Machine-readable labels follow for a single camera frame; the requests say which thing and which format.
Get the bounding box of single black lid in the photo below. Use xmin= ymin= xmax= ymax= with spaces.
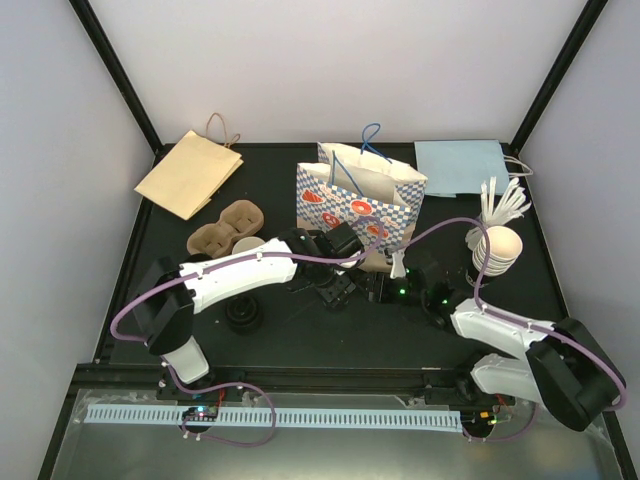
xmin=327 ymin=301 xmax=349 ymax=312

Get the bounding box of stack of black lids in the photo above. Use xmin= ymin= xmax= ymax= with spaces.
xmin=224 ymin=295 xmax=263 ymax=335

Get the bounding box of small electronics board left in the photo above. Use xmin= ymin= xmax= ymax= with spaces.
xmin=181 ymin=406 xmax=218 ymax=426

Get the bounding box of light blue paper bag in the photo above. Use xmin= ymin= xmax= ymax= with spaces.
xmin=414 ymin=140 xmax=533 ymax=198

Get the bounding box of white paper coffee cup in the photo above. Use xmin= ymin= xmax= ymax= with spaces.
xmin=231 ymin=236 xmax=265 ymax=255

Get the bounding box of right black frame post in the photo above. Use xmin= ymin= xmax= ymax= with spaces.
xmin=510 ymin=0 xmax=608 ymax=154

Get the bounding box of light blue slotted cable duct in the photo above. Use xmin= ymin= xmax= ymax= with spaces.
xmin=84 ymin=404 xmax=463 ymax=433

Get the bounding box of brown cardboard cup carrier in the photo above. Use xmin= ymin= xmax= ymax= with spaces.
xmin=186 ymin=200 xmax=264 ymax=259

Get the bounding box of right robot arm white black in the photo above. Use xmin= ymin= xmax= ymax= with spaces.
xmin=357 ymin=263 xmax=626 ymax=431

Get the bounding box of left black frame post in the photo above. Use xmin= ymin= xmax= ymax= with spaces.
xmin=69 ymin=0 xmax=164 ymax=155

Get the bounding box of small electronics board right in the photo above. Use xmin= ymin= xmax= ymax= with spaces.
xmin=461 ymin=410 xmax=512 ymax=430

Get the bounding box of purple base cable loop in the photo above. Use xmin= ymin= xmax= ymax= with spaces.
xmin=180 ymin=382 xmax=277 ymax=447

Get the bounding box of blue checkered paper bag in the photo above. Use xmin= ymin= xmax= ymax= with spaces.
xmin=296 ymin=122 xmax=427 ymax=273

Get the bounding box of black frame post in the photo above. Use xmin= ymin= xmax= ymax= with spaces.
xmin=69 ymin=0 xmax=164 ymax=155
xmin=510 ymin=0 xmax=608 ymax=154

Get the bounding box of brown kraft paper bag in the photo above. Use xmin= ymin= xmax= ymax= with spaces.
xmin=135 ymin=112 xmax=243 ymax=220

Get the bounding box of stack of paper cups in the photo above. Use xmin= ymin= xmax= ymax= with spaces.
xmin=465 ymin=226 xmax=523 ymax=286

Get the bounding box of small electronics board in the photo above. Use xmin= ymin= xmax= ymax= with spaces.
xmin=181 ymin=406 xmax=218 ymax=426
xmin=461 ymin=410 xmax=512 ymax=430

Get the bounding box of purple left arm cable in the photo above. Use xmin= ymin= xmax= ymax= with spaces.
xmin=109 ymin=215 xmax=386 ymax=399

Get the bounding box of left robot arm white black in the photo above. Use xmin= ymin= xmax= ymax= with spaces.
xmin=132 ymin=223 xmax=365 ymax=399

